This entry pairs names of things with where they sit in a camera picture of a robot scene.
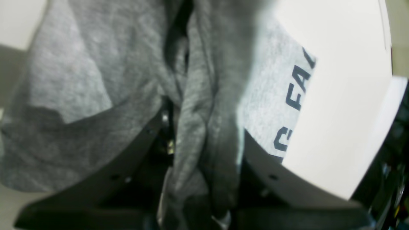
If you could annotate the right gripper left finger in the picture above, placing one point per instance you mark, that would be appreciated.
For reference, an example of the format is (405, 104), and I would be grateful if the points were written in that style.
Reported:
(123, 195)

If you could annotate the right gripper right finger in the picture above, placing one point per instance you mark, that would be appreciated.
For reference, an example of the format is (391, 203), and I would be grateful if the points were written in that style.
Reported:
(271, 197)

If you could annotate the grey T-shirt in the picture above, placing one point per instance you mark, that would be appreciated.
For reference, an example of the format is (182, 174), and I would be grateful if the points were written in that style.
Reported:
(98, 71)

